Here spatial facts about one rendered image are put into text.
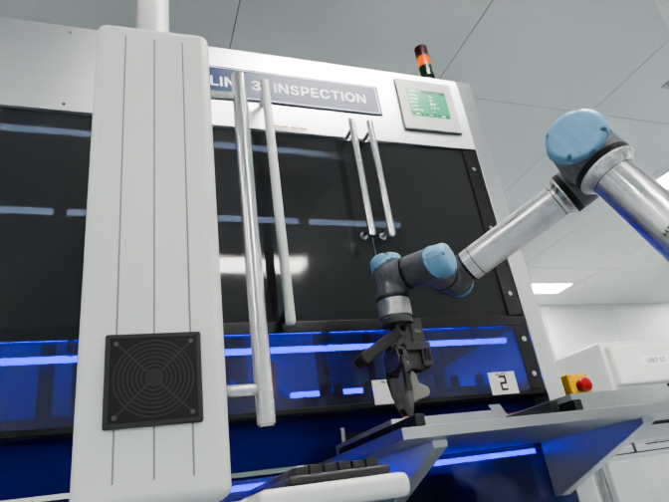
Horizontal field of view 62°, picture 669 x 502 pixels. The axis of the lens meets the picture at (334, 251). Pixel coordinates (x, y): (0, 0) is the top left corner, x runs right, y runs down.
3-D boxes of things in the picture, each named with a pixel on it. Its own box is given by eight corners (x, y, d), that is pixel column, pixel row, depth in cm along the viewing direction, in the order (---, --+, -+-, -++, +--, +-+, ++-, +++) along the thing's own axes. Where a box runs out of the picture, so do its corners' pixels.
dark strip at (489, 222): (529, 389, 153) (461, 150, 186) (543, 388, 154) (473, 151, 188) (532, 388, 152) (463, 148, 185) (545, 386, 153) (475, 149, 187)
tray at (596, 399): (482, 439, 137) (479, 424, 138) (566, 429, 145) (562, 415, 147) (575, 411, 108) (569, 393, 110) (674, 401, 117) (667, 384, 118)
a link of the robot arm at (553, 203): (607, 147, 126) (436, 275, 142) (596, 125, 117) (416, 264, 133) (642, 182, 119) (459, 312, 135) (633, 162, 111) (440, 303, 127)
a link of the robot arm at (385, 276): (392, 246, 125) (361, 258, 129) (401, 291, 120) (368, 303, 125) (409, 255, 131) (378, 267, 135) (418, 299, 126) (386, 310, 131)
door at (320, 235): (209, 325, 133) (201, 126, 158) (386, 320, 149) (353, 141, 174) (209, 324, 132) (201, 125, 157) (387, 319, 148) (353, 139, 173)
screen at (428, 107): (404, 128, 181) (392, 80, 190) (461, 134, 188) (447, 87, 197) (406, 126, 180) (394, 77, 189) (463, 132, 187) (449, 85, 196)
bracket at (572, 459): (555, 496, 140) (540, 442, 145) (564, 494, 141) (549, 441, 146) (665, 483, 111) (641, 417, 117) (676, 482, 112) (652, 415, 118)
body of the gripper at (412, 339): (435, 368, 117) (424, 314, 122) (398, 370, 114) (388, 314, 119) (419, 376, 124) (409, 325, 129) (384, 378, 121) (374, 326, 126)
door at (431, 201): (387, 320, 149) (354, 141, 174) (521, 317, 164) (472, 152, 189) (388, 319, 148) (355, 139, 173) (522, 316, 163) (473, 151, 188)
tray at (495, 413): (336, 460, 134) (334, 445, 136) (431, 449, 143) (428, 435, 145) (394, 438, 106) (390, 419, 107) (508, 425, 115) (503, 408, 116)
